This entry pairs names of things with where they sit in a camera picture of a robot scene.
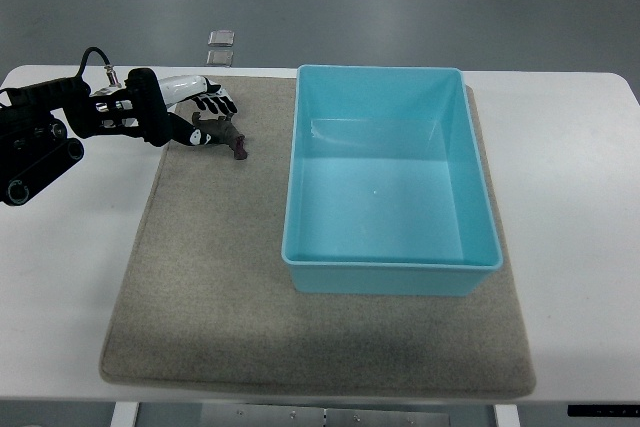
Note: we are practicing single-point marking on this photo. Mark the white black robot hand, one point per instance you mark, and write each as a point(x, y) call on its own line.
point(167, 106)

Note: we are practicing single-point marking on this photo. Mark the brown hippo toy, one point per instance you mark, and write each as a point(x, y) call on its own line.
point(221, 131)

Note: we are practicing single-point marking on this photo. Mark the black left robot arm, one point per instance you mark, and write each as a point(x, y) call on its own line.
point(42, 126)

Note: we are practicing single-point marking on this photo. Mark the blue plastic box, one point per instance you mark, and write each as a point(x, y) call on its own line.
point(387, 192)

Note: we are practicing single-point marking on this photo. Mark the lower silver floor plate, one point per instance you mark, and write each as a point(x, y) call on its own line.
point(219, 57)

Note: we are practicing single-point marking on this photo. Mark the silver floor plate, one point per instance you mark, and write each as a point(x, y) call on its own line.
point(221, 38)
point(219, 57)

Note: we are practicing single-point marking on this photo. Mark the upper silver floor plate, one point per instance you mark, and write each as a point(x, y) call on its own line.
point(221, 38)

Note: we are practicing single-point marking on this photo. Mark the grey felt mat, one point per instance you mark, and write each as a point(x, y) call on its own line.
point(207, 302)

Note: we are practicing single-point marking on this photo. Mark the black table control panel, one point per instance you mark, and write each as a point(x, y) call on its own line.
point(604, 410)

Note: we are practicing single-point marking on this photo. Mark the metal table frame plate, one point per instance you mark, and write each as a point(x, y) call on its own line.
point(272, 415)

